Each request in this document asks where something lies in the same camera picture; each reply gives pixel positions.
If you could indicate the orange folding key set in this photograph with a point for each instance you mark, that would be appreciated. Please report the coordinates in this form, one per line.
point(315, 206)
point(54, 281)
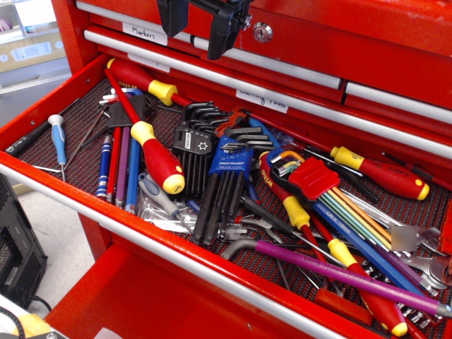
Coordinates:
point(235, 117)

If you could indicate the blue white precision screwdriver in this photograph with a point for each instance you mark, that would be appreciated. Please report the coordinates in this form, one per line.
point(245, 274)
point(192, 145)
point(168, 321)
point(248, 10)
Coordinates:
point(58, 138)

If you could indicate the long red yellow screwdriver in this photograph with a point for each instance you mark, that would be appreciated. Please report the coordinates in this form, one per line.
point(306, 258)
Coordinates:
point(132, 75)

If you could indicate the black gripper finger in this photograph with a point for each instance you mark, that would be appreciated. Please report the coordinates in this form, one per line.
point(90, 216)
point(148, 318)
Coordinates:
point(229, 19)
point(173, 15)

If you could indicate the blue metallic pen tool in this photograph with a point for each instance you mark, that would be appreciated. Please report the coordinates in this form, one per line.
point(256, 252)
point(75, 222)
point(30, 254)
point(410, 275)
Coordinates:
point(103, 176)

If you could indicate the red yellow screwdriver middle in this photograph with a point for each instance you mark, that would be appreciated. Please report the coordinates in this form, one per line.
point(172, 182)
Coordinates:
point(299, 218)

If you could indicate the blue hex key set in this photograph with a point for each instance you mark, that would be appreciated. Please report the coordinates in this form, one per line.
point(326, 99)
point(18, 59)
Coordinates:
point(229, 170)

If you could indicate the silver wrench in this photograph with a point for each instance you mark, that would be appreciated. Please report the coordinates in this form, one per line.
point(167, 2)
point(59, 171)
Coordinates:
point(433, 264)

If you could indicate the rainbow hex key set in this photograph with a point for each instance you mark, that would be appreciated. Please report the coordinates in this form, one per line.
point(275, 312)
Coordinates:
point(309, 183)

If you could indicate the grey blue screwdriver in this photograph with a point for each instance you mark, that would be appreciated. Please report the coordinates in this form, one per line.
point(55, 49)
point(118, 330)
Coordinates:
point(153, 191)

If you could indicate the black pen tool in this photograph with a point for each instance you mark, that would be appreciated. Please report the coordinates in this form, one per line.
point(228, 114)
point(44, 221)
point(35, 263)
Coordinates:
point(22, 130)

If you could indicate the chest key lock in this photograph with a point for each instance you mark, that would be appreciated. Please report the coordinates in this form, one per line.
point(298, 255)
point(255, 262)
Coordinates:
point(263, 33)

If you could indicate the small purple hex key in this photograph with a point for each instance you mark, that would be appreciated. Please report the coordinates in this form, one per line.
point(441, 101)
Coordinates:
point(122, 168)

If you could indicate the white cutting tools label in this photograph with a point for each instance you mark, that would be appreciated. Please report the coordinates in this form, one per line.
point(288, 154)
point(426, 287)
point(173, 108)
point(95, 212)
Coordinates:
point(261, 101)

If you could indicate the large red yellow screwdriver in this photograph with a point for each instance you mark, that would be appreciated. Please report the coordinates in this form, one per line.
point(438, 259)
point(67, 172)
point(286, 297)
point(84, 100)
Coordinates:
point(163, 166)

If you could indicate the white Markers label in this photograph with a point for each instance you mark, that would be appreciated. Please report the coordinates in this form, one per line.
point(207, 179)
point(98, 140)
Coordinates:
point(154, 33)

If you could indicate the red tool chest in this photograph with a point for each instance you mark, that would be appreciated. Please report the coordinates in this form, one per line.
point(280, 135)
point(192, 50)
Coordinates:
point(374, 76)

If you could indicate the red yellow screwdriver right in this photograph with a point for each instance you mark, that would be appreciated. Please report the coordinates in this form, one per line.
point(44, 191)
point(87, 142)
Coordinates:
point(395, 179)

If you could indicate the black Tekton key set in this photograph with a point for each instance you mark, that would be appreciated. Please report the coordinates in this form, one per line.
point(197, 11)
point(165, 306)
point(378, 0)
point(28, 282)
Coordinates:
point(194, 144)

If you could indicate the large violet Allen key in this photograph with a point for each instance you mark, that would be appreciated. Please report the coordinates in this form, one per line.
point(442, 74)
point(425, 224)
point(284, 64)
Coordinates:
point(396, 294)

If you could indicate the red hex key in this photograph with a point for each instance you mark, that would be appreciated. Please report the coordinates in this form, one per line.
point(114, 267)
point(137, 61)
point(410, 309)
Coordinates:
point(113, 163)

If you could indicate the thin red screwdriver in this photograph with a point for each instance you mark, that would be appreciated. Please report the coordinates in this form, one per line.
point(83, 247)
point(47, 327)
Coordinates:
point(422, 172)

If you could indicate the black computer case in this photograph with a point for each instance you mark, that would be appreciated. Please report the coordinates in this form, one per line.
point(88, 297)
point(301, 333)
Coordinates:
point(23, 262)

